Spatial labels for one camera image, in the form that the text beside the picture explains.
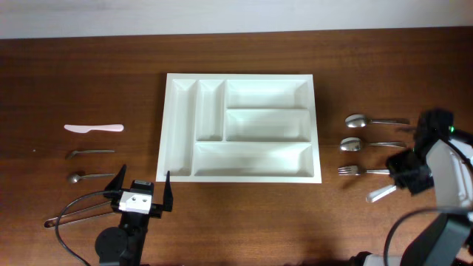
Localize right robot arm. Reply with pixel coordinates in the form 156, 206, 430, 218
345, 109, 472, 266

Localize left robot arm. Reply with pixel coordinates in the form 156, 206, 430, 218
95, 166, 174, 265

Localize pink plastic knife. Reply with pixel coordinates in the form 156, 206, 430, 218
64, 124, 124, 134

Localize white cutlery tray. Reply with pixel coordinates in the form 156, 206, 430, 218
156, 73, 322, 184

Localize large metal spoon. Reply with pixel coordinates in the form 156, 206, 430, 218
345, 114, 410, 128
339, 137, 407, 151

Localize white handled fork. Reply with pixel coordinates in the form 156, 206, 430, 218
366, 185, 397, 203

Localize small metal teaspoon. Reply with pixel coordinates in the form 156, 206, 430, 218
65, 149, 115, 160
67, 173, 113, 184

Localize metal tongs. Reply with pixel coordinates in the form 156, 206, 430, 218
59, 201, 112, 225

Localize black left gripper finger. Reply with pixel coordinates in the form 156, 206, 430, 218
104, 165, 127, 191
163, 171, 174, 212

